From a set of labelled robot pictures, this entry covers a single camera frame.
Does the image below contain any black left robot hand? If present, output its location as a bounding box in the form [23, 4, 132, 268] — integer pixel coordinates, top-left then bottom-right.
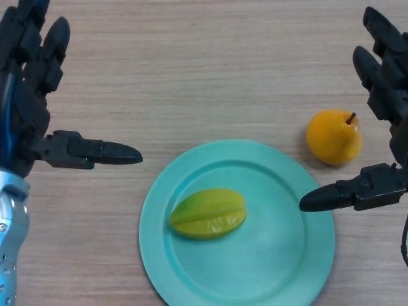
[0, 0, 143, 178]

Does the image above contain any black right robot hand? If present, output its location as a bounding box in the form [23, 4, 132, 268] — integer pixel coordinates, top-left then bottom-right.
[299, 6, 408, 213]

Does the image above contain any yellow-green starfruit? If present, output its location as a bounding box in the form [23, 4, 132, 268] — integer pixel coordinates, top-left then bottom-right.
[169, 187, 248, 242]

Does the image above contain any teal round plate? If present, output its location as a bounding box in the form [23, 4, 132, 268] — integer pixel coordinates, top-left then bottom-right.
[138, 138, 337, 306]

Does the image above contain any orange-yellow pear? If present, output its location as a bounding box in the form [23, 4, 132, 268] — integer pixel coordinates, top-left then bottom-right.
[305, 108, 363, 166]

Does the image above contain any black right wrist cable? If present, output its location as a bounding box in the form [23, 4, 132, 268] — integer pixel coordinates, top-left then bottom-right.
[400, 213, 408, 267]

